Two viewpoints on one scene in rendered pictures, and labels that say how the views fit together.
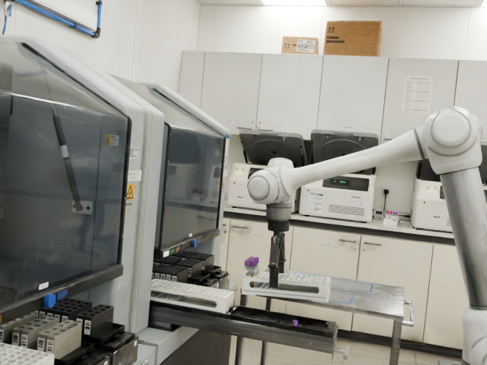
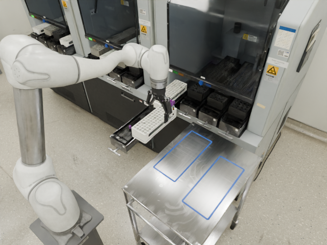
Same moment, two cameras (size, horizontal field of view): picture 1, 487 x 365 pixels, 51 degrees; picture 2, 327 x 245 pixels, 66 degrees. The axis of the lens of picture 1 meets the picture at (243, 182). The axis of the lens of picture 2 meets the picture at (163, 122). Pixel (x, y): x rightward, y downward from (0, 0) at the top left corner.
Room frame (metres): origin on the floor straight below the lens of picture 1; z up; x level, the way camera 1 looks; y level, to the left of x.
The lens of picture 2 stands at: (2.20, -1.12, 1.88)
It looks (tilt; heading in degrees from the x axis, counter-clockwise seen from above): 43 degrees down; 114
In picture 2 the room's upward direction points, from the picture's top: 2 degrees counter-clockwise
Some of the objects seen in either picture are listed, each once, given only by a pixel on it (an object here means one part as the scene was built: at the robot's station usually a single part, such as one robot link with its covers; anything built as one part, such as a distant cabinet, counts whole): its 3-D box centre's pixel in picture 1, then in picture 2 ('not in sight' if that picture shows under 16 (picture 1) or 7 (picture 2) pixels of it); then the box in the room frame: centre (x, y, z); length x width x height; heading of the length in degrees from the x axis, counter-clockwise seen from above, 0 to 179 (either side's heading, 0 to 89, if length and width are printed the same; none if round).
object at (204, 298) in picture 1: (188, 297); (169, 95); (1.69, 0.15, 0.83); 0.30 x 0.10 x 0.06; 75
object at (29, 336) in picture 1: (40, 336); not in sight; (1.19, 0.45, 0.85); 0.12 x 0.02 x 0.06; 165
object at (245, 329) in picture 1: (237, 321); (152, 114); (1.64, -0.02, 0.78); 0.73 x 0.14 x 0.09; 75
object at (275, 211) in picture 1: (279, 211); (158, 80); (1.75, -0.13, 1.14); 0.09 x 0.09 x 0.06
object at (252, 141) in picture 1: (271, 170); not in sight; (4.28, -0.23, 1.22); 0.62 x 0.56 x 0.64; 163
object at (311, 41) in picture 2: not in sight; (310, 46); (2.45, 0.43, 1.19); 0.17 x 0.02 x 0.25; 75
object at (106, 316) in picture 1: (98, 322); (135, 68); (1.32, 0.35, 0.85); 0.12 x 0.02 x 0.06; 165
